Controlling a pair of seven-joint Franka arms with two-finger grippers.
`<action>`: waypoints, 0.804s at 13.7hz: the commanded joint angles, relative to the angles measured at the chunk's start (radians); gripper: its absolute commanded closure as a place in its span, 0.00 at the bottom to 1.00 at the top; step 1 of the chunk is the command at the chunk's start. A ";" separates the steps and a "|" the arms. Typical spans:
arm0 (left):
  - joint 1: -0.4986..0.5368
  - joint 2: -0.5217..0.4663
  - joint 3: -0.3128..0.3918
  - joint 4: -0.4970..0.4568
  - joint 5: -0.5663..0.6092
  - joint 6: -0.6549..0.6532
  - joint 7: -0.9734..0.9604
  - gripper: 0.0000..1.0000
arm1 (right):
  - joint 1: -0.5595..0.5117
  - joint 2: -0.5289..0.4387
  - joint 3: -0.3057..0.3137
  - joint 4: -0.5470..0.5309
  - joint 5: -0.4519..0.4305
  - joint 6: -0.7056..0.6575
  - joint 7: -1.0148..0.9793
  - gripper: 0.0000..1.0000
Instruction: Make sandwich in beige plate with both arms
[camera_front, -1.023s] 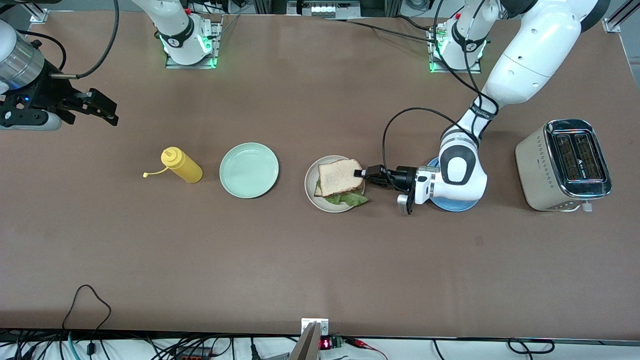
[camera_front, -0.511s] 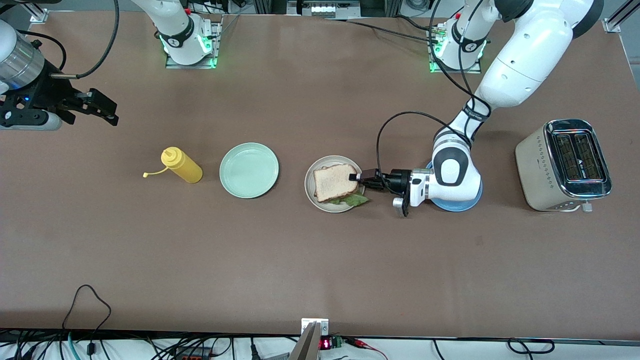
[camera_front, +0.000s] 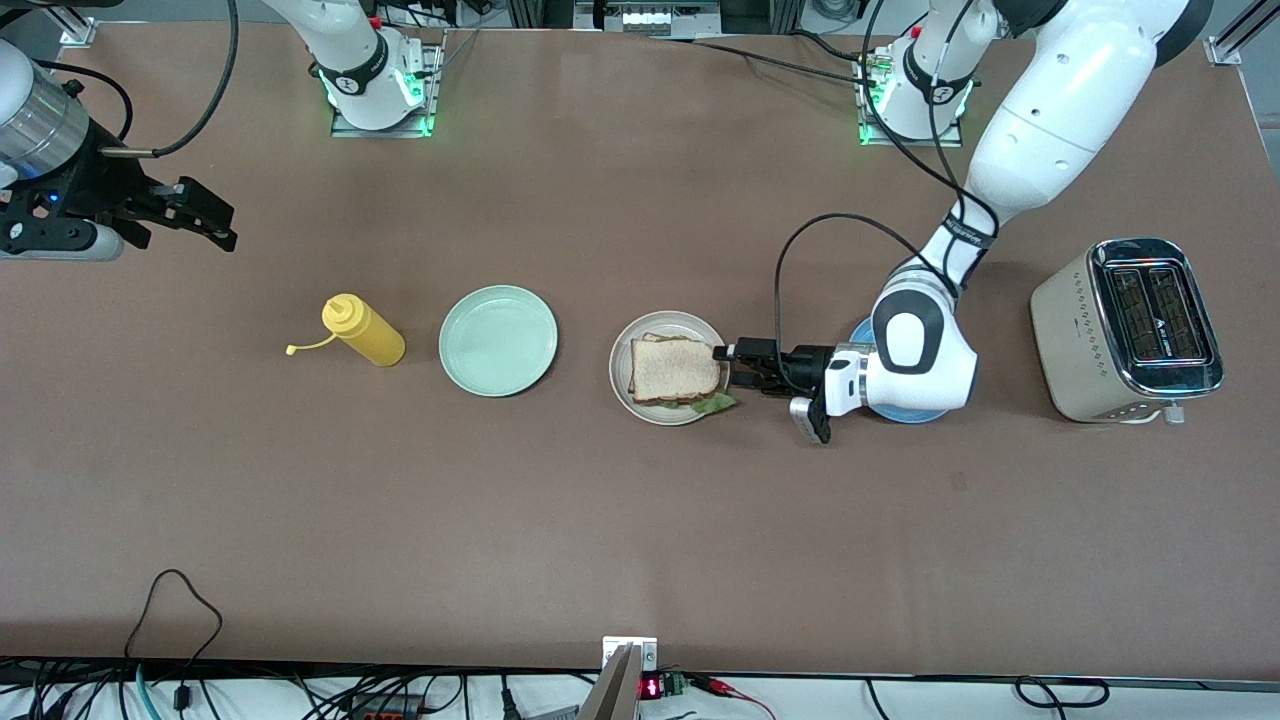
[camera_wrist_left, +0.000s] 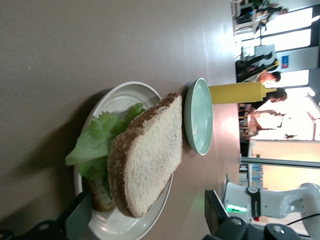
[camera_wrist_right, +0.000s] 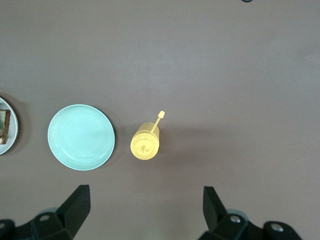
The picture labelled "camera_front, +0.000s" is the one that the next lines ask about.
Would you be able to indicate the cream and chrome toaster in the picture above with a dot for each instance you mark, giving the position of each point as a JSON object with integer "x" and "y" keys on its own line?
{"x": 1075, "y": 340}

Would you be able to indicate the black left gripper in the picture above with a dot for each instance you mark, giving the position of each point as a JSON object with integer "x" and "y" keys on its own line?
{"x": 803, "y": 368}

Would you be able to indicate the yellow mustard squeeze bottle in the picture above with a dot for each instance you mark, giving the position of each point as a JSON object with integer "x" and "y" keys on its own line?
{"x": 372, "y": 340}

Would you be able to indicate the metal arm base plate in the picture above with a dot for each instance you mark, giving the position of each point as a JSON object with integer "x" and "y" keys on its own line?
{"x": 433, "y": 100}
{"x": 915, "y": 143}

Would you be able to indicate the aluminium frame corner bracket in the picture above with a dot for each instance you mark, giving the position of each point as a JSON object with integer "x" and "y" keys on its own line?
{"x": 78, "y": 32}
{"x": 1228, "y": 50}

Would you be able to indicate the brown crust bread slice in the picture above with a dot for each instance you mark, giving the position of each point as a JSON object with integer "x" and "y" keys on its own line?
{"x": 648, "y": 337}
{"x": 675, "y": 370}

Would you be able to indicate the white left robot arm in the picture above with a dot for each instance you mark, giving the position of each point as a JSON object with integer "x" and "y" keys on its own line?
{"x": 1050, "y": 110}

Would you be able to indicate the black device with lit panel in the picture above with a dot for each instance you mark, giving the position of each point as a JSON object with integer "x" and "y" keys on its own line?
{"x": 655, "y": 18}

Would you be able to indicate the beige plate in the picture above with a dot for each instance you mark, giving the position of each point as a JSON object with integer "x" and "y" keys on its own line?
{"x": 660, "y": 415}

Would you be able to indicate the blue plate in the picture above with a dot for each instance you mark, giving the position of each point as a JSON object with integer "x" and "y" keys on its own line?
{"x": 908, "y": 417}

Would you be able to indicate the green lettuce leaf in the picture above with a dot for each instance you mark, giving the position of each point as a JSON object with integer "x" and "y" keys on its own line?
{"x": 718, "y": 404}

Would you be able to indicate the red clip lead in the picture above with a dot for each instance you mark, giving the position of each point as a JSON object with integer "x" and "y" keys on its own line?
{"x": 720, "y": 685}

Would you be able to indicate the red LED display module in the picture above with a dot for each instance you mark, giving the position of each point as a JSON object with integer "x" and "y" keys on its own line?
{"x": 651, "y": 688}

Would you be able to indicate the pale green plate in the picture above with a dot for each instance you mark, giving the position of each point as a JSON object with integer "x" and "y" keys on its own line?
{"x": 497, "y": 340}

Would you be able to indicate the small silver metal bracket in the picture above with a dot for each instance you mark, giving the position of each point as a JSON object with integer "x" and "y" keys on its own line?
{"x": 612, "y": 650}

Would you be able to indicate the grey metal bar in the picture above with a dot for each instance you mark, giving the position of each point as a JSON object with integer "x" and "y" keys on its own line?
{"x": 612, "y": 695}

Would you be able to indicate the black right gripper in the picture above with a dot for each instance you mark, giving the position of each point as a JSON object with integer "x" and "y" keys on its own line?
{"x": 92, "y": 182}

